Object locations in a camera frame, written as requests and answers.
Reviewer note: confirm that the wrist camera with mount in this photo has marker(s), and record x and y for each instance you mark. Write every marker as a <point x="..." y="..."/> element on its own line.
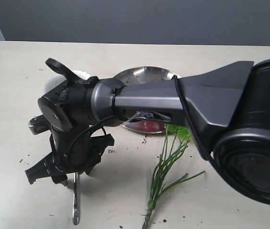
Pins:
<point x="38" y="125"/>

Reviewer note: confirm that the round steel plate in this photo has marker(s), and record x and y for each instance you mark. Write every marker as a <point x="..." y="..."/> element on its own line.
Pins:
<point x="142" y="75"/>

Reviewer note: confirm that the white flower pot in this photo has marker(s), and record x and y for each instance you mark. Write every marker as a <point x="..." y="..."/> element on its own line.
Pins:
<point x="58" y="79"/>

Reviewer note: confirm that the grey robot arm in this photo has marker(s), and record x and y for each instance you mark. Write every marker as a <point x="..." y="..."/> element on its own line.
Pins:
<point x="227" y="111"/>

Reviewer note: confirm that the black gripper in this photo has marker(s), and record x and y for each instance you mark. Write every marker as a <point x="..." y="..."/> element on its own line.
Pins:
<point x="70" y="154"/>

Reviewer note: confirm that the artificial red anthurium plant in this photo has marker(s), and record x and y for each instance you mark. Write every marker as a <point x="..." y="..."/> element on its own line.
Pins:
<point x="175" y="144"/>

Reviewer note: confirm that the steel spoon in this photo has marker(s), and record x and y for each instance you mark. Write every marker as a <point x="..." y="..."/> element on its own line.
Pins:
<point x="76" y="208"/>

